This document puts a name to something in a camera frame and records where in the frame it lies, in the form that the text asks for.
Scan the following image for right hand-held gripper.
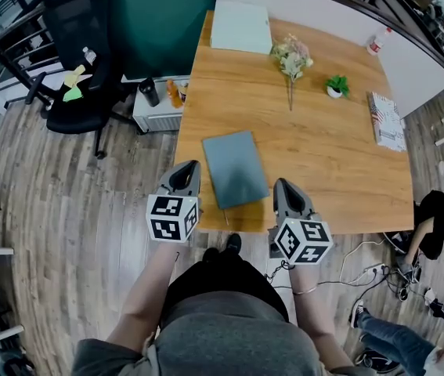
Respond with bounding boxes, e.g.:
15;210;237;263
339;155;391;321
267;178;332;266

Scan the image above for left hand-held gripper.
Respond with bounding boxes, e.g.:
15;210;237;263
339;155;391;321
146;160;204;244

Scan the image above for grey-blue notebook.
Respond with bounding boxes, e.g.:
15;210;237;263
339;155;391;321
201;130;272;226

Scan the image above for person's left forearm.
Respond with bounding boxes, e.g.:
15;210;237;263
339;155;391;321
106;243;182;348

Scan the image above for person's right forearm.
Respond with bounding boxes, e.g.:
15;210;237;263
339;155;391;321
287;263;348;367

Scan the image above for white metal cabinet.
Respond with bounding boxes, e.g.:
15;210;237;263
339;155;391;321
132;74;191;135

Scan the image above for orange drink bottle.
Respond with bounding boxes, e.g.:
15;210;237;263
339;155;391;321
165;78;183;110

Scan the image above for black tumbler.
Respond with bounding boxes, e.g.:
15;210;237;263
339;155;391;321
138;77;161;108

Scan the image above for person's black shorts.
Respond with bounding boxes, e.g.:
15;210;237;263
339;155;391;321
162;248;289;324

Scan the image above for white power strip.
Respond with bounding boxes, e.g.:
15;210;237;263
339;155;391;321
361;263;390;278

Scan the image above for small potted green plant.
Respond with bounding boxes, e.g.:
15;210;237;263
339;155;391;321
324;74;351;100

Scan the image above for book with flag cover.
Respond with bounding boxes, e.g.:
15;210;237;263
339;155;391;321
366;91;408;153

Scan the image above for green cloth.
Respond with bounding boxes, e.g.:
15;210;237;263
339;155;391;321
62;85;84;103

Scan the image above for dried flower bouquet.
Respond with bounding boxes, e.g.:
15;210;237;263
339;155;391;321
270;33;315;112

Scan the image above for person's grey shirt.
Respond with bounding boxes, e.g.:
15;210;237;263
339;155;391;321
70;291;367;376

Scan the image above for yellow cloth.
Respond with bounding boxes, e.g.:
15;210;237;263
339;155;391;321
63;64;87;88

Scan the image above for green partition panel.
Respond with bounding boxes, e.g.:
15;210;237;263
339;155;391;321
99;0;218;81

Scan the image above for white flat box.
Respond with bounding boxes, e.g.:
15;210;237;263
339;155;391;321
210;0;273;56

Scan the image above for wooden table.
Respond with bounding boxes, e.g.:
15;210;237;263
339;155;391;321
215;0;444;121

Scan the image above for white bottle with red label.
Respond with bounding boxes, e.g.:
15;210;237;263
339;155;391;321
366;27;393;56

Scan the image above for black mesh office chair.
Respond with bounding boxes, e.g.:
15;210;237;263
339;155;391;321
25;0;144;160

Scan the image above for black metal railing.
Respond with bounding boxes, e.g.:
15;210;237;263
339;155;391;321
0;0;58;105

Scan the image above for black coiled cable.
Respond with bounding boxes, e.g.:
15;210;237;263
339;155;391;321
264;260;287;285

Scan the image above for white power cable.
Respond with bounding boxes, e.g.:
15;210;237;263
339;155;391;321
315;239;387;286

